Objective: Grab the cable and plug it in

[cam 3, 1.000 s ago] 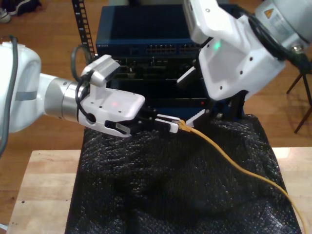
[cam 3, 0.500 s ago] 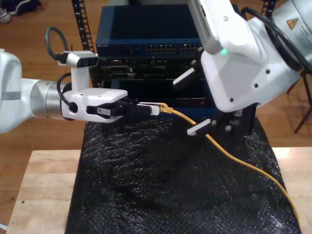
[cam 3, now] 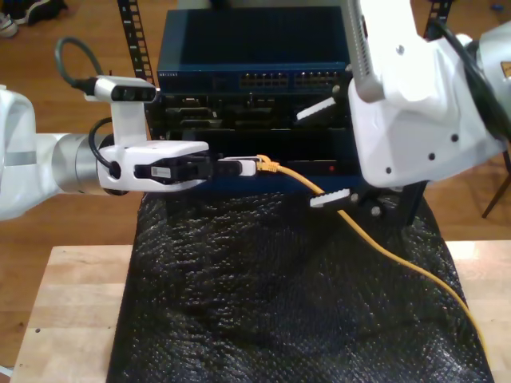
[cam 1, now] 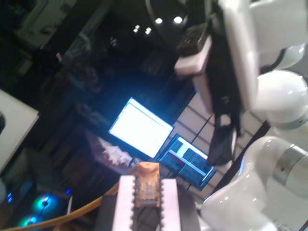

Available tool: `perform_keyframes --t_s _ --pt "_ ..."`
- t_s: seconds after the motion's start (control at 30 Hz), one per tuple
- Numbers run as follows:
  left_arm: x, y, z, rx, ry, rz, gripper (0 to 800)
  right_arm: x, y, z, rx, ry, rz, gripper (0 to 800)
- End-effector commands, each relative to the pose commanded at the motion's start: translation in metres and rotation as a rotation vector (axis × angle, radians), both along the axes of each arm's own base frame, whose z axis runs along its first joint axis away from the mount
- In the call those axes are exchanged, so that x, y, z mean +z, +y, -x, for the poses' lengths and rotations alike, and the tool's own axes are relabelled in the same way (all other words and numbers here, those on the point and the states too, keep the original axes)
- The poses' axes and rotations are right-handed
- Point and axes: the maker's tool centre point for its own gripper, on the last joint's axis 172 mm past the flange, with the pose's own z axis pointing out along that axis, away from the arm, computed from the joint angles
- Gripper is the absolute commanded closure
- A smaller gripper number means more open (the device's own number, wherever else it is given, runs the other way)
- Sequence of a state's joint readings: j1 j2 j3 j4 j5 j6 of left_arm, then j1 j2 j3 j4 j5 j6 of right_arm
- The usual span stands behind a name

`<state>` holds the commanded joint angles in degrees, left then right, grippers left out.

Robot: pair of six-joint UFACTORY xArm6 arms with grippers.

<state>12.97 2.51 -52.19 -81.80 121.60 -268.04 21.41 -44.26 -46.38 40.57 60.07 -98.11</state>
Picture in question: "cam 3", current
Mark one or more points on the brown wooden chair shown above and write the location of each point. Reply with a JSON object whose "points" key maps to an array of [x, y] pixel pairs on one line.
{"points": [[497, 191]]}

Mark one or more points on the white shoe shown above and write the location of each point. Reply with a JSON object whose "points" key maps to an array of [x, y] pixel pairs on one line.
{"points": [[7, 24]]}

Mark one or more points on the black bubble-wrap mat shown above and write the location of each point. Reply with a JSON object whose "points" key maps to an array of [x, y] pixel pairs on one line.
{"points": [[259, 299]]}

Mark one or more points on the black rack server unit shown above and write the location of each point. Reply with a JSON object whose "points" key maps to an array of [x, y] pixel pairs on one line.
{"points": [[259, 115]]}

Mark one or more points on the dark shoe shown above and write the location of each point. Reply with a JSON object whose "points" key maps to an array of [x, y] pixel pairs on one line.
{"points": [[40, 10]]}

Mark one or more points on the blue network switch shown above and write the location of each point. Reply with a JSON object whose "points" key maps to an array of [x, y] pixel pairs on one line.
{"points": [[239, 40]]}

